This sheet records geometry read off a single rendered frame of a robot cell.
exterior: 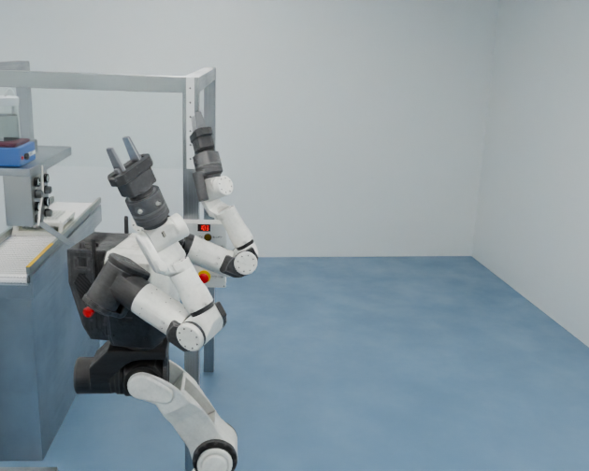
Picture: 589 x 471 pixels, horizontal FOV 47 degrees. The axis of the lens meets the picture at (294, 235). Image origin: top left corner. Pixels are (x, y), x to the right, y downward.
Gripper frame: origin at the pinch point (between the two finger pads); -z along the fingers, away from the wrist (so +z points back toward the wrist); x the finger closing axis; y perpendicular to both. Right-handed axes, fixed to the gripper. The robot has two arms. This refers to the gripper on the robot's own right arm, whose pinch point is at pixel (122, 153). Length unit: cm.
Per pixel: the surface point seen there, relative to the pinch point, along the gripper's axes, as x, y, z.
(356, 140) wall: 374, -206, 186
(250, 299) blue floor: 195, -213, 229
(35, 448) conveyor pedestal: -10, -147, 144
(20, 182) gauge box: 31, -117, 29
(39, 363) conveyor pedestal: 10, -143, 110
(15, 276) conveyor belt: 15, -127, 63
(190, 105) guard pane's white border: 77, -59, 20
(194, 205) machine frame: 63, -63, 56
